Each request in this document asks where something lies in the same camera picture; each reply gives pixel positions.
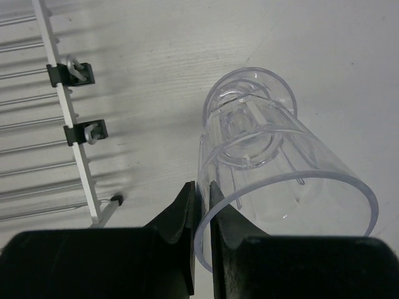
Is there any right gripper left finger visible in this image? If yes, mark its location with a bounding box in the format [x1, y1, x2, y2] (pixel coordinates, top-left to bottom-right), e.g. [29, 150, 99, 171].
[1, 182, 196, 298]

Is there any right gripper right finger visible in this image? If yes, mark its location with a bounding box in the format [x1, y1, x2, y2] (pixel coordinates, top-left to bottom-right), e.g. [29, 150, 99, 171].
[208, 180, 399, 299]

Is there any clear glass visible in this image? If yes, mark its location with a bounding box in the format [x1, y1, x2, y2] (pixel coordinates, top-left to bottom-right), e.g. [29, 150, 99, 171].
[195, 91, 379, 270]
[202, 67, 297, 123]

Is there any metal dish rack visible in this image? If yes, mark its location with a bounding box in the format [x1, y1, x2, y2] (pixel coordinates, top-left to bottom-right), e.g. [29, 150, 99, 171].
[1, 1, 123, 233]

